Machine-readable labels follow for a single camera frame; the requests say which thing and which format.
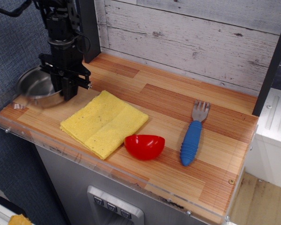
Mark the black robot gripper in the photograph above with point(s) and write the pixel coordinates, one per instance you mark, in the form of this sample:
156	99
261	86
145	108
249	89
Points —
65	65

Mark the stainless steel pot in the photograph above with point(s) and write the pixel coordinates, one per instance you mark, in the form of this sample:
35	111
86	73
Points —
36	87

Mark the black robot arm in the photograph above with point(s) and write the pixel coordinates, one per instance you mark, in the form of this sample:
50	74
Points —
61	21

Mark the yellow folded cloth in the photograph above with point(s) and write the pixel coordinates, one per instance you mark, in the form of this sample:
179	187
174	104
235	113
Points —
103	124

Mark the red plastic bowl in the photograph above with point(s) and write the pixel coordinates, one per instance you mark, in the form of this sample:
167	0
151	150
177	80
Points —
144	147

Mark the grey toy fridge cabinet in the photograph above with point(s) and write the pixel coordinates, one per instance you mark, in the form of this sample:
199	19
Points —
91	197

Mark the yellow object bottom left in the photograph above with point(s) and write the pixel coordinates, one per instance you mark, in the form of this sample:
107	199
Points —
19	220

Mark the clear acrylic table guard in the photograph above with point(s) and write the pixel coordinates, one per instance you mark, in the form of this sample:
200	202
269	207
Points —
205	188

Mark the white toy sink unit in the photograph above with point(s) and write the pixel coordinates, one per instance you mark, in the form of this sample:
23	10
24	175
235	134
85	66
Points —
263	159

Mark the black vertical post left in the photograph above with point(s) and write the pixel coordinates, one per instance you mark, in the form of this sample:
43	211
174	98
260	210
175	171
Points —
87	11

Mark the black vertical post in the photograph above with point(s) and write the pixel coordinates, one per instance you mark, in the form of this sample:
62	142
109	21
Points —
87	11
268	80

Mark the blue handled metal fork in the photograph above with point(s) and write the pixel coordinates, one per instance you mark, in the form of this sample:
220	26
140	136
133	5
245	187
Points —
191	139

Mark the black vertical post right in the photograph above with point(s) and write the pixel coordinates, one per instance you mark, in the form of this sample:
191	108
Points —
268	80

